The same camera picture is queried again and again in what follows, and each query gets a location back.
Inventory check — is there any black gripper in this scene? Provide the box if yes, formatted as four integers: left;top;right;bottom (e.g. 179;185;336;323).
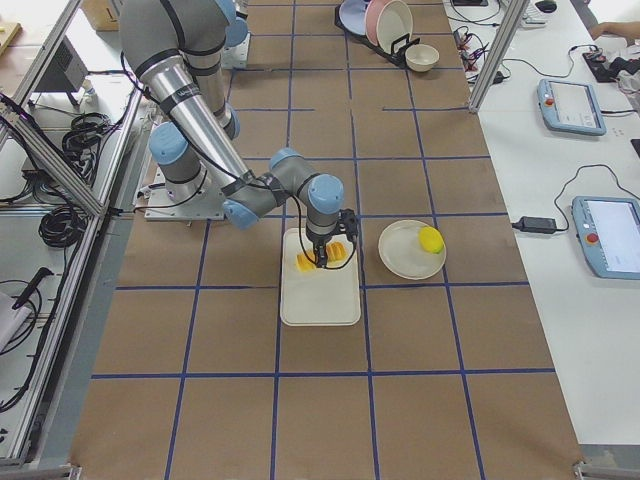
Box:
309;209;358;268

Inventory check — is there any striped bread roll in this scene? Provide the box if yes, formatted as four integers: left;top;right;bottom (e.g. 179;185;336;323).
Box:
295;240;348;273

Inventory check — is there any blue plate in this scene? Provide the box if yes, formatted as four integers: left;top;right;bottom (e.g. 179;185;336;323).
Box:
338;0;370;36

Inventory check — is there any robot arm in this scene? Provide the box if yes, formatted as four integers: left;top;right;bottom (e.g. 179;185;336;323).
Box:
216;0;249;48
119;1;358;268

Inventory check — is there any cream plate with lemon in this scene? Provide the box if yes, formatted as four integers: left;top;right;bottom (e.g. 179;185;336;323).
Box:
378;219;447;280

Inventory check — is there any cream plate in rack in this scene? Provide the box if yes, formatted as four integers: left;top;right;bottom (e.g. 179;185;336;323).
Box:
377;0;414;54

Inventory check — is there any pink plate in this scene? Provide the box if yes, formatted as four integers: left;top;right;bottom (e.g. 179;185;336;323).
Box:
364;0;390;46

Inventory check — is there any white rectangular tray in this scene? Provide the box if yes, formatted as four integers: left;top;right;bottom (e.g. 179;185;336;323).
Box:
280;227;361;326

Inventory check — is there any yellow lemon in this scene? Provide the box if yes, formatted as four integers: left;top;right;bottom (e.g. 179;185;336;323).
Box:
418;226;445;254

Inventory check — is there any black power brick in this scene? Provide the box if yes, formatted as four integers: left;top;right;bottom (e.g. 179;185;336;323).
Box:
518;216;557;234

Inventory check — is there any cream bowl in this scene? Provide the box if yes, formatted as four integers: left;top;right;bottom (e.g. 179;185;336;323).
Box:
405;43;440;73

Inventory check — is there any black dish rack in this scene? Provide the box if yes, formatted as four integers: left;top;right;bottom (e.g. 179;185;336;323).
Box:
333;5;421;68

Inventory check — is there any far teach pendant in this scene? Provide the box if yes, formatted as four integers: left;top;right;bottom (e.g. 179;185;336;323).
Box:
537;78;607;136

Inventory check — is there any teach pendant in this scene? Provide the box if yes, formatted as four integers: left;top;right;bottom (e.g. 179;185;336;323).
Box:
571;196;639;280
537;78;607;136

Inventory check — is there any near teach pendant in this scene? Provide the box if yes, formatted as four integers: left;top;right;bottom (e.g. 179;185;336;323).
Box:
571;196;639;280

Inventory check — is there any cardboard box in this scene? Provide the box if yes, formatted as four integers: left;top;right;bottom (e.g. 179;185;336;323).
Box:
80;0;124;32

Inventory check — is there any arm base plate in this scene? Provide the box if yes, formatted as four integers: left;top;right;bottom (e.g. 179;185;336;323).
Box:
221;33;251;70
142;167;224;221

